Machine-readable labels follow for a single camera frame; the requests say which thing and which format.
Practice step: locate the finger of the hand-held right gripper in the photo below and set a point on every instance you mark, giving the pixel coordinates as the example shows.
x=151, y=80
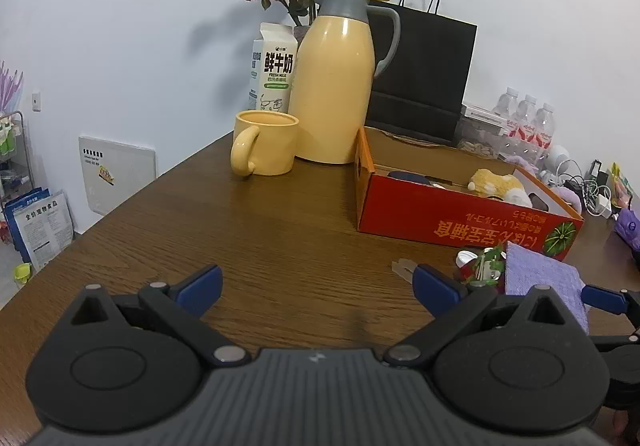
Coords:
x=602, y=298

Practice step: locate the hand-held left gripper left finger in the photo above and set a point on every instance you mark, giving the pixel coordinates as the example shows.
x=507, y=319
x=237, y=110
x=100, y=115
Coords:
x=200, y=286

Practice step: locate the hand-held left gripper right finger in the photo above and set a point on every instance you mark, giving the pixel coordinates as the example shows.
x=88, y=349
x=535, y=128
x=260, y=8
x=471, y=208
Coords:
x=435, y=293

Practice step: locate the red and green ornament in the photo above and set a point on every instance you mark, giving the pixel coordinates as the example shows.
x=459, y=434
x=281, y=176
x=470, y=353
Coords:
x=482, y=266

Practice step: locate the purple fabric pouch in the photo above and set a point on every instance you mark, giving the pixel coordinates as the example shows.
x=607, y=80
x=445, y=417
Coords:
x=540, y=276

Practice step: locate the red cardboard box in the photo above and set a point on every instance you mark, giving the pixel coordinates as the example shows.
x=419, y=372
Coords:
x=425, y=216

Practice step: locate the yellow and white plush toy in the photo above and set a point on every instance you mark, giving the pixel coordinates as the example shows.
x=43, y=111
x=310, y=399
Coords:
x=500, y=183

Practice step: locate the clear plastic piece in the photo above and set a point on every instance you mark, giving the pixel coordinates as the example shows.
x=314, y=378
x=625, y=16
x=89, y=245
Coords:
x=402, y=270

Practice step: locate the purple packet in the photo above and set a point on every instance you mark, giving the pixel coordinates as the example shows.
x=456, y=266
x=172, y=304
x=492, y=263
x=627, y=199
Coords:
x=631, y=231

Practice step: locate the purple fluffy headband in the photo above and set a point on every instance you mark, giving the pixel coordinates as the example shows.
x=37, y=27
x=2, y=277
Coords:
x=572, y=198
x=520, y=159

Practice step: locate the colourful snack packet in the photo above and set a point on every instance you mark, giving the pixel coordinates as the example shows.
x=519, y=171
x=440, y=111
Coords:
x=620, y=186

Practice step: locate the upright black charger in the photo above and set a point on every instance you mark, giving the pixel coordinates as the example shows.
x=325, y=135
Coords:
x=597, y=170

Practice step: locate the clear container of seeds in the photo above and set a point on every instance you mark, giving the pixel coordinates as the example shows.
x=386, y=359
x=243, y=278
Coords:
x=477, y=143

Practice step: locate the yellow ceramic mug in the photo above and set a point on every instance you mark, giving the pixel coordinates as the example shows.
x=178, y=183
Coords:
x=272, y=145

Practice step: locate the blue and white printed bags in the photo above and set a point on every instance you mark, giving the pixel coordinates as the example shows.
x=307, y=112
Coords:
x=42, y=231

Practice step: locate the small yellow-green cup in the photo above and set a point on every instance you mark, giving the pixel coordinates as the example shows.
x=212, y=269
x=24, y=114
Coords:
x=22, y=275

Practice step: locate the small flat white box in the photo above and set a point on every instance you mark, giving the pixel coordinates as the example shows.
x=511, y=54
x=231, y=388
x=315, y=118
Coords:
x=482, y=115

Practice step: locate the metal storage rack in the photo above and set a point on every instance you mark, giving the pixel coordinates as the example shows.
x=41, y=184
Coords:
x=12, y=160

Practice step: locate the white milk carton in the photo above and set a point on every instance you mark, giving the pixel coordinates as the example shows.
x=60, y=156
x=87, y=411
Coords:
x=272, y=70

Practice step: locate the black paper bag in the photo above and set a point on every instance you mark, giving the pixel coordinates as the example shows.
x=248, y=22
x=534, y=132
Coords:
x=425, y=65

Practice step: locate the yellow thermos jug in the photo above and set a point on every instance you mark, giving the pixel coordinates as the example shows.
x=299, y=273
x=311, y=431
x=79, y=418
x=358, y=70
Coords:
x=332, y=85

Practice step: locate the white wall panel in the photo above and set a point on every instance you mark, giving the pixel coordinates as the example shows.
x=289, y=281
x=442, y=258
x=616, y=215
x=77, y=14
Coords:
x=117, y=175

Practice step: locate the white wall switch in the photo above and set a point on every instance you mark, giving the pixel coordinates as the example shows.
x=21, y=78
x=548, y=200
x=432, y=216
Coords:
x=36, y=100

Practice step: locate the purple wall decoration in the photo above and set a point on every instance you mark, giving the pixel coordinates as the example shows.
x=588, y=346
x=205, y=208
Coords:
x=10, y=85

